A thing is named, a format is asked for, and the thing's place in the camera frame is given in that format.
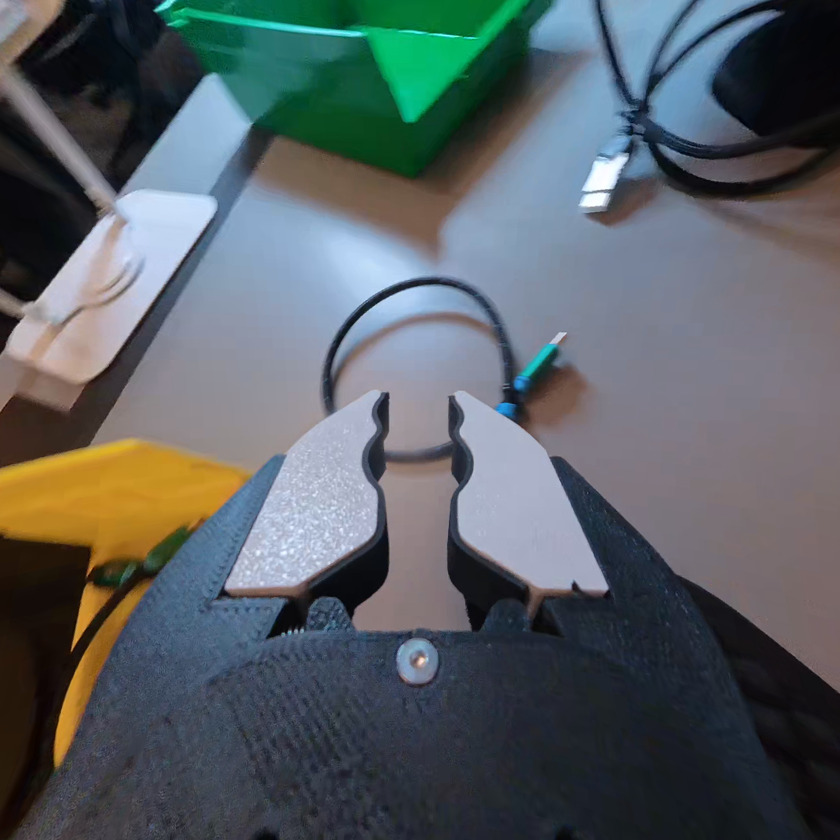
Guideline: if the green plastic bin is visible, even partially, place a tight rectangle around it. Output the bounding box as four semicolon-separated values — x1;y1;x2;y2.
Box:
153;0;553;179

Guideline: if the black bin divider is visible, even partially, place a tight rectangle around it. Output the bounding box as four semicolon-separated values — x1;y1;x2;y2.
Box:
0;537;91;788

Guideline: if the yellow plastic bin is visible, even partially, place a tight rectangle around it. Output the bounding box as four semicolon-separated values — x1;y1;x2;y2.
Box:
0;437;255;770

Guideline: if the white stand base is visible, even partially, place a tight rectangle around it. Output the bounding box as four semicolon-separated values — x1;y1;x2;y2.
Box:
0;189;219;412

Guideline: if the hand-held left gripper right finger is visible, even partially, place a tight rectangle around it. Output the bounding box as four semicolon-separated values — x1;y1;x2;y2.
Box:
448;392;610;598

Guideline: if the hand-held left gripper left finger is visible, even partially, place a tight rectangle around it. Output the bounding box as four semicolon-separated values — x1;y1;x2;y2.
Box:
223;390;391;599

